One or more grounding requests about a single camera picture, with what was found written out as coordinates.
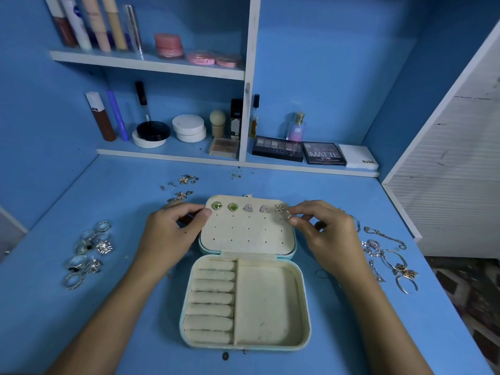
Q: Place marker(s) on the person's left hand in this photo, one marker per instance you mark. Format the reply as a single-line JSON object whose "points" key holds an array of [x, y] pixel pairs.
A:
{"points": [[165, 236]]}

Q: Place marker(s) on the person's right hand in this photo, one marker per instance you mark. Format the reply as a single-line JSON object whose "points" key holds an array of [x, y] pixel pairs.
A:
{"points": [[332, 236]]}

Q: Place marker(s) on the pile of small earrings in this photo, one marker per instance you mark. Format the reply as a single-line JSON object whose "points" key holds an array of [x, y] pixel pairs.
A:
{"points": [[181, 195]]}

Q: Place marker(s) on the small silver stud earring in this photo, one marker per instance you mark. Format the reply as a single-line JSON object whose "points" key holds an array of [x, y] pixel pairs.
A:
{"points": [[280, 208]]}

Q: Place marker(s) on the green stud earring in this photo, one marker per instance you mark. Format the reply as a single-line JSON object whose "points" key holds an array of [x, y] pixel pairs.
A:
{"points": [[232, 206], [216, 205]]}

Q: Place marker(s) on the pile of silver rings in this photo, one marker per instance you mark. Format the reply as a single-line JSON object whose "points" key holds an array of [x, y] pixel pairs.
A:
{"points": [[103, 246]]}

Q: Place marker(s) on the cream jewellery box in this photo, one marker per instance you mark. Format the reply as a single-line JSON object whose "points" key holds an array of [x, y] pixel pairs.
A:
{"points": [[265, 308]]}

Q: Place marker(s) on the person's left forearm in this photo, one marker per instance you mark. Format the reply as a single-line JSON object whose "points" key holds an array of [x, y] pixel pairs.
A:
{"points": [[101, 324]]}

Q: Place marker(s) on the person's right forearm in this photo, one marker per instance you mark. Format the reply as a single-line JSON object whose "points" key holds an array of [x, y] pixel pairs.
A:
{"points": [[383, 328]]}

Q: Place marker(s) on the white flat box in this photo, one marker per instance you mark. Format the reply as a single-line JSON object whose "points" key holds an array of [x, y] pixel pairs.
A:
{"points": [[359, 157]]}

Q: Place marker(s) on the black lettered eyeshadow palette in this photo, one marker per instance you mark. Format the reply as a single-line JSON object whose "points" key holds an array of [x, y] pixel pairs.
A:
{"points": [[323, 154]]}

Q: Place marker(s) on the dark eyeshadow palette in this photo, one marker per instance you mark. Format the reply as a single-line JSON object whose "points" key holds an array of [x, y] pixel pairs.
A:
{"points": [[277, 148]]}

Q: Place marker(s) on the white bowl black inside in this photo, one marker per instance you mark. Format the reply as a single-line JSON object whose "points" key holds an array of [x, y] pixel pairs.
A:
{"points": [[152, 132]]}

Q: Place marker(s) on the square brown powder compact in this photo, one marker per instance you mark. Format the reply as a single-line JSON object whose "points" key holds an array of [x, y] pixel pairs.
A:
{"points": [[223, 147]]}

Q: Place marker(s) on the white round cream jar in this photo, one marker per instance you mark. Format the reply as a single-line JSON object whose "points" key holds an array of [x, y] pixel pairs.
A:
{"points": [[189, 127]]}

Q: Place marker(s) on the small pink perfume bottle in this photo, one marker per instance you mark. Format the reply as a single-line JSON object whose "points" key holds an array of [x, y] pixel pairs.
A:
{"points": [[296, 130]]}

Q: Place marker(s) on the beige makeup sponge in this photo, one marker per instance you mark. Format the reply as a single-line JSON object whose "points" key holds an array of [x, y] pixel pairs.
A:
{"points": [[217, 119]]}

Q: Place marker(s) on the blue cosmetic tube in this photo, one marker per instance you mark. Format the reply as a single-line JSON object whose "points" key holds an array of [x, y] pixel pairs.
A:
{"points": [[117, 115]]}

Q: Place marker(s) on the brown lipstick tube white cap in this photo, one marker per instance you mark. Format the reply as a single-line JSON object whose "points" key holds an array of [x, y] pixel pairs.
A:
{"points": [[101, 118]]}

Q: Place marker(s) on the black cosmetic bottle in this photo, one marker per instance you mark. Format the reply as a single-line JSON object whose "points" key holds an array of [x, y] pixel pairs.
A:
{"points": [[236, 118]]}

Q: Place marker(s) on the white slatted cabinet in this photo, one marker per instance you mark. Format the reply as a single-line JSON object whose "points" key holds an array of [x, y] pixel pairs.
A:
{"points": [[457, 175]]}

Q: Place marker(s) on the black makeup brush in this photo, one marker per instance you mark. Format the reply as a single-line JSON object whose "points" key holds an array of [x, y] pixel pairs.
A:
{"points": [[142, 99]]}

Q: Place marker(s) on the thin dark cosmetic bottle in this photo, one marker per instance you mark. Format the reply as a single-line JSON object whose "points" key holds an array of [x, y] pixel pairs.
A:
{"points": [[254, 117]]}

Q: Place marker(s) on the white framed marbled panel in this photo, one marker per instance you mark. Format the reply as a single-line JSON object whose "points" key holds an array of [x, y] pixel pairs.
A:
{"points": [[9, 230]]}

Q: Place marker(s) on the pink flat compact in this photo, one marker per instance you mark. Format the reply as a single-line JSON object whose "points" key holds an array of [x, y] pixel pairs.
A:
{"points": [[201, 57], [228, 60]]}

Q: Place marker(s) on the pink round jar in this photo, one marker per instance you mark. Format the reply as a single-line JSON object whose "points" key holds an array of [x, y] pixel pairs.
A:
{"points": [[169, 45]]}

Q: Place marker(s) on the white shelf unit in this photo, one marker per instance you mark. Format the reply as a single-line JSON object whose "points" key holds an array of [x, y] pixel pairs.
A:
{"points": [[250, 43]]}

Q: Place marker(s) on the short beige cosmetic tube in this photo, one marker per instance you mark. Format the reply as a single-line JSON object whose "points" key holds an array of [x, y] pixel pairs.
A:
{"points": [[115, 23]]}

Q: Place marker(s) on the tall beige cosmetic tube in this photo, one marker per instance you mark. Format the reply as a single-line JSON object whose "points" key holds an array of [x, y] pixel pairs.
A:
{"points": [[95, 23]]}

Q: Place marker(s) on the white tube blue label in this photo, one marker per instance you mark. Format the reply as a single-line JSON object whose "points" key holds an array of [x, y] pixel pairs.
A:
{"points": [[76, 23]]}

